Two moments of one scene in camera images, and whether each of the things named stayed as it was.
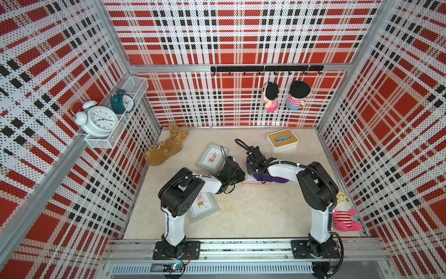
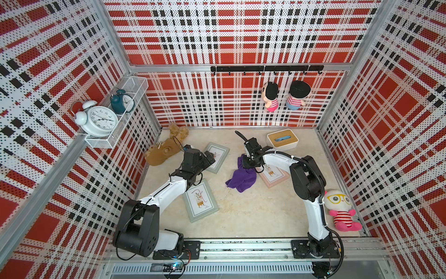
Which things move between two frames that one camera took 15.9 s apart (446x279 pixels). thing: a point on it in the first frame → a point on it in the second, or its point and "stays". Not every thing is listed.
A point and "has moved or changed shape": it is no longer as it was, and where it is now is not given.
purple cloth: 264,176 → 243,178
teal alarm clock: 121,102 stays
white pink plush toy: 343,215 stays
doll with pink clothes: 269,93 stays
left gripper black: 240,172 → 210,158
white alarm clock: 97,121 stays
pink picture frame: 250,181 has moved or changed shape
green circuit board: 176,267 stays
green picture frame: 213,157 stays
